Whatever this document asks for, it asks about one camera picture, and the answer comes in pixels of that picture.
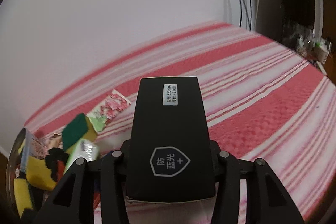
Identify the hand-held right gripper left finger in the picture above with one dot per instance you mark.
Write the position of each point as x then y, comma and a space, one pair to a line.
115, 174

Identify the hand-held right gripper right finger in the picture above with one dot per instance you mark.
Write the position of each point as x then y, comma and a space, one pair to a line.
227, 174

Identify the green and yellow sponge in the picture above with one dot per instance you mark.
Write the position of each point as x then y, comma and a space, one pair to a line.
76, 132

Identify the black glasses case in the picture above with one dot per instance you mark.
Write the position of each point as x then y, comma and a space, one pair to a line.
170, 134

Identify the pink floral packet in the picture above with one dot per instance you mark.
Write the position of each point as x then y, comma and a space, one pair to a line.
115, 104

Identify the metal bowl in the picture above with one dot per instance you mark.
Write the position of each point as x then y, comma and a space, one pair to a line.
11, 161

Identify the red striped cloth desktop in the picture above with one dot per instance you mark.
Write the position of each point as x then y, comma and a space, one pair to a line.
262, 108

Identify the white and green tube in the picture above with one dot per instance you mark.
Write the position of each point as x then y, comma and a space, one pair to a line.
82, 151

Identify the light green packet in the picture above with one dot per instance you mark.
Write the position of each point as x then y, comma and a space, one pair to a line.
98, 119

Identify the blurred desk clutter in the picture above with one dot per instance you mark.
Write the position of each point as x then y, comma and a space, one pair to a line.
312, 43

